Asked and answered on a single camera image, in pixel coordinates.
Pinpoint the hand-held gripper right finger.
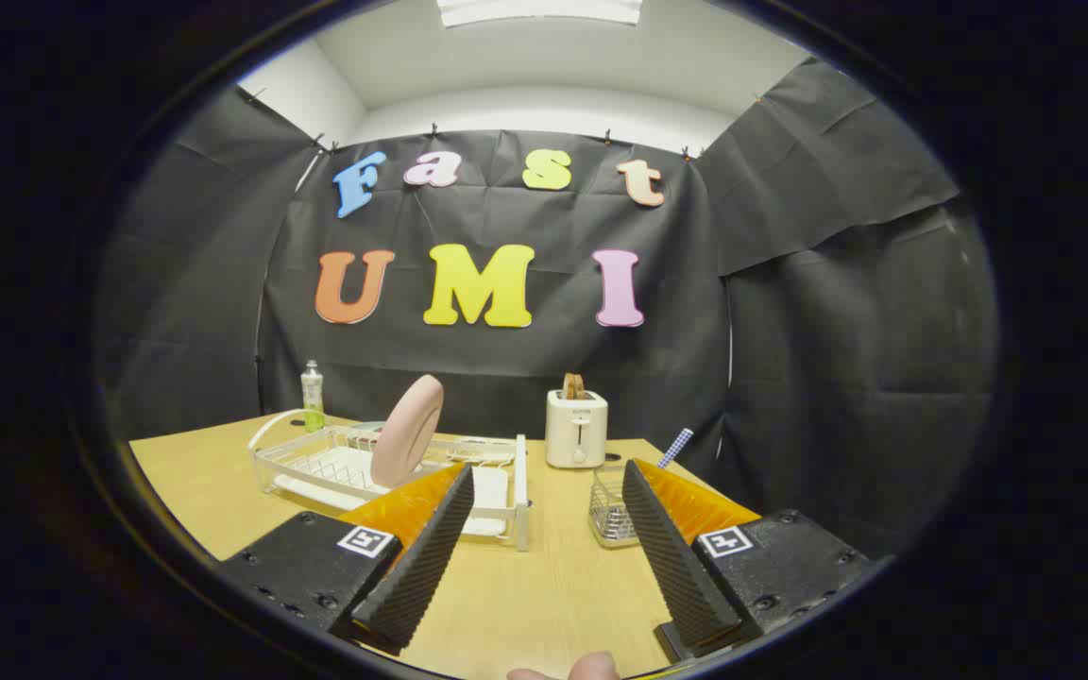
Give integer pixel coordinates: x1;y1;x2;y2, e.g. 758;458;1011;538
621;459;871;662

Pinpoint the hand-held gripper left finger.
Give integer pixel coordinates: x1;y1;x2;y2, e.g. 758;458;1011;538
220;463;476;657

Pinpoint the metal wire basket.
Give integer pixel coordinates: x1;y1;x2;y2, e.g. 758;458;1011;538
588;463;644;549

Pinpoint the blue checked handle spoon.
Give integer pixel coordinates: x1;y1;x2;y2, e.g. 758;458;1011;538
655;428;695;470

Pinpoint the pink plate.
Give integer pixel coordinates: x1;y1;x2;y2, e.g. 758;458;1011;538
370;374;445;489

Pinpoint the white wire dish rack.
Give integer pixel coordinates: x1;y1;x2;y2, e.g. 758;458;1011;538
249;408;532;553

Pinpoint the cream toaster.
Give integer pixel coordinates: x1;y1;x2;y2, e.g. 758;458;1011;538
545;389;609;469

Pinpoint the clear bottle with green liquid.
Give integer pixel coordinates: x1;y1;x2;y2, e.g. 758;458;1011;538
300;359;326;434

